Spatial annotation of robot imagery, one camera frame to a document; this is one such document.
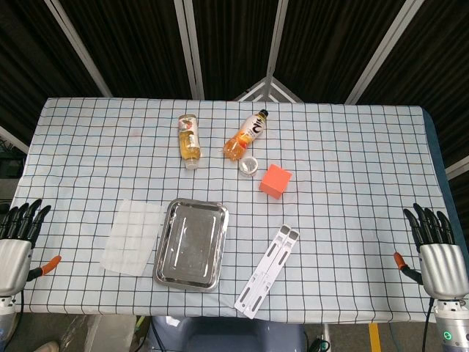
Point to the orange cube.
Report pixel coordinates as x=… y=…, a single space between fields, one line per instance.
x=275 y=181

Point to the white triangular frame foot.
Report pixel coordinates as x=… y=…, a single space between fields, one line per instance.
x=269 y=89

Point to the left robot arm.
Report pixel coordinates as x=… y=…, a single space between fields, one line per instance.
x=5 y=315

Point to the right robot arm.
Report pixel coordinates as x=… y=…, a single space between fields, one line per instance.
x=452 y=322

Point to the stainless steel tray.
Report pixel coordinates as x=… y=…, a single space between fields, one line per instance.
x=190 y=245

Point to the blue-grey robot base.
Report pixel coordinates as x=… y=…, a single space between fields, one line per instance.
x=227 y=335

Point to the clear plastic sheet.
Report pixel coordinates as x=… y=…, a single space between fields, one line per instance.
x=132 y=238

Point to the small clear plastic jar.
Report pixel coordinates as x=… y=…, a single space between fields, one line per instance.
x=248 y=168

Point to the orange drink bottle black cap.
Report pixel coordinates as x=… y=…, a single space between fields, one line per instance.
x=245 y=137

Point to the beige shoe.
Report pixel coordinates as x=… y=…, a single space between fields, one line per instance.
x=45 y=346

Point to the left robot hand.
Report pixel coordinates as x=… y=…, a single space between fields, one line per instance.
x=14 y=260

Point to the white folding laptop stand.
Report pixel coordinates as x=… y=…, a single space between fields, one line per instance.
x=267 y=273

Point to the checkered tablecloth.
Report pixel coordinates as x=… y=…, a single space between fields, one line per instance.
x=348 y=165

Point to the white partition frame post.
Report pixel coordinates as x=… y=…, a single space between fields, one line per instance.
x=274 y=36
x=458 y=166
x=78 y=49
x=12 y=138
x=381 y=51
x=190 y=47

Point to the yellow tea bottle white cap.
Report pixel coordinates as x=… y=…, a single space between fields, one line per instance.
x=189 y=141

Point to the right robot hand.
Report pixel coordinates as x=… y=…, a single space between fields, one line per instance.
x=445 y=267

